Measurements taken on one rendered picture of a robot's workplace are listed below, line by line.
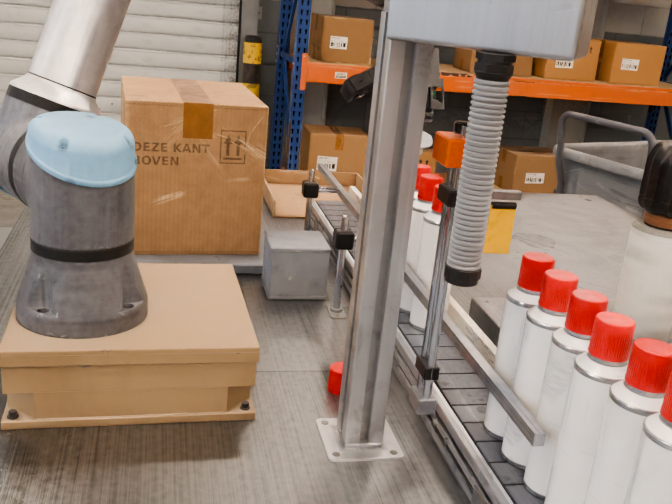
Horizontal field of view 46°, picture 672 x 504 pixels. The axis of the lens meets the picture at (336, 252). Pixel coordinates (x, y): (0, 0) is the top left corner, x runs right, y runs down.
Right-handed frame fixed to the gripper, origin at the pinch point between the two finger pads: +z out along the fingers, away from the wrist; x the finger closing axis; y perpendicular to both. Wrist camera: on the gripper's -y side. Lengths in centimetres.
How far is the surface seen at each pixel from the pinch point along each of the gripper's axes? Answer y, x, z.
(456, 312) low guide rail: 4.4, -12.6, 24.8
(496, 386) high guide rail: -3, -41, 35
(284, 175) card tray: -5, 78, -19
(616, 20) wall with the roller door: 280, 347, -226
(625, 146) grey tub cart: 163, 177, -71
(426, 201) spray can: 0.2, -13.1, 9.2
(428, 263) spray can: -0.5, -15.2, 18.4
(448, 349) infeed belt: 1.9, -15.4, 30.1
